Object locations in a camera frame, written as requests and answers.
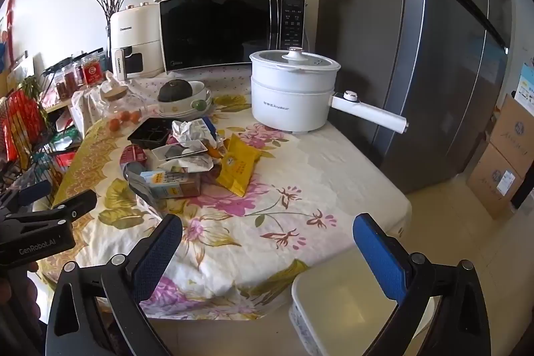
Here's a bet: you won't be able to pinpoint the jar with red label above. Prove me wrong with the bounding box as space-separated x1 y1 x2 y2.
81 52 105 86

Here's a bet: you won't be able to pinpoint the bundle of red packets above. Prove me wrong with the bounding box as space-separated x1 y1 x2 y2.
0 89 46 169

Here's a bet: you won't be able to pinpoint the green leafy plant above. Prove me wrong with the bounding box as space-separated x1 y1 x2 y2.
19 76 44 98

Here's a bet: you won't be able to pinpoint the light blue carton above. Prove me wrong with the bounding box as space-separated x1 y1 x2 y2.
127 169 202 200

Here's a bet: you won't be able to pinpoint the clear plastic packaging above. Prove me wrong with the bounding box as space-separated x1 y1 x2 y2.
151 141 208 162

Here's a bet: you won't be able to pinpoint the black wire rack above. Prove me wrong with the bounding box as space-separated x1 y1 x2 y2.
0 89 80 207

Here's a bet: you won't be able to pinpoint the cardboard box with white label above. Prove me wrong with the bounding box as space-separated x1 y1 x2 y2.
466 143 528 220

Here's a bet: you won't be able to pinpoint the glass teapot wooden lid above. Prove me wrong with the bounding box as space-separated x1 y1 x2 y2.
100 83 149 131

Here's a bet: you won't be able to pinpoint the white ceramic bowl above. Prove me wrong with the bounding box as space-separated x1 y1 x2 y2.
158 81 213 117

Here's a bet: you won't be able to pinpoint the grey refrigerator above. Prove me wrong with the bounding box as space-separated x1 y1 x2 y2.
319 0 514 194

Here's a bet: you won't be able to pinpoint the white plastic bin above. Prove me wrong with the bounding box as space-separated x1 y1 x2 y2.
290 266 422 356

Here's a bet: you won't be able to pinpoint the yellow snack packet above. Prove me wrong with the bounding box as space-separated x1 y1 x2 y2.
216 134 263 197

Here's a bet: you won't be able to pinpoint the red paper cup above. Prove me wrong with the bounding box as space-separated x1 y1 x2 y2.
120 144 149 178

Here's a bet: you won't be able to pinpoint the dark green squash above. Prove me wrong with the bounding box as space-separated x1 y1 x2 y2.
159 80 193 103

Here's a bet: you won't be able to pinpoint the black microwave oven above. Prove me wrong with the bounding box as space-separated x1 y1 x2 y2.
159 0 307 75

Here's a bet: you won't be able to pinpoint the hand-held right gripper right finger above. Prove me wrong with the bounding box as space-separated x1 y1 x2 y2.
352 213 493 356

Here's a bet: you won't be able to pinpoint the blue white wall notice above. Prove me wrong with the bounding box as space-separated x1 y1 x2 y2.
515 62 534 110

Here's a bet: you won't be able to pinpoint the black plastic tray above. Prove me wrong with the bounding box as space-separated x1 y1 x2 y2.
127 118 176 144

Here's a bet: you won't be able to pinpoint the red paper wall decoration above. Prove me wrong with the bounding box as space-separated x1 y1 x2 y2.
0 0 17 73

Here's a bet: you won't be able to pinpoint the floral tablecloth table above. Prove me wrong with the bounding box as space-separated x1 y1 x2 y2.
33 76 412 321

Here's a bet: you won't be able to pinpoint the person's left hand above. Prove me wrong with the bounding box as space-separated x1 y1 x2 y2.
0 262 42 323

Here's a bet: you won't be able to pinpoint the white electric cooking pot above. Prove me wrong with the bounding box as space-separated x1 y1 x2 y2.
249 46 410 135

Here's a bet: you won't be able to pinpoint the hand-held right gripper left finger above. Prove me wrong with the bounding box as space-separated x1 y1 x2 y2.
45 213 184 356

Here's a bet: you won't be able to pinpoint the glass spice jar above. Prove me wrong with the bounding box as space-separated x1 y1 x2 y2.
71 60 84 90
54 68 76 100

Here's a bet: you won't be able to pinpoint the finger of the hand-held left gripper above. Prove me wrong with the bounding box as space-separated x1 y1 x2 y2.
0 180 52 215
4 189 98 234

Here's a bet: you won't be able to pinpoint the white air fryer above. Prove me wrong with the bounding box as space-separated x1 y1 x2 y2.
109 2 165 81

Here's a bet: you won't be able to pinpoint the white paper wrapper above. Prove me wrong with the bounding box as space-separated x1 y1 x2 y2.
161 155 214 175

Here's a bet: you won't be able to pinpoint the dried twig branches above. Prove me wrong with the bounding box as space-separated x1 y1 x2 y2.
82 0 139 48

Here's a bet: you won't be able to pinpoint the grey plastic wrapper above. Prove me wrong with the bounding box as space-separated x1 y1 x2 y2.
125 171 163 211

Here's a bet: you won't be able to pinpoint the plain cardboard box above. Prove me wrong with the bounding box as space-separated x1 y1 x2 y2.
488 93 534 177

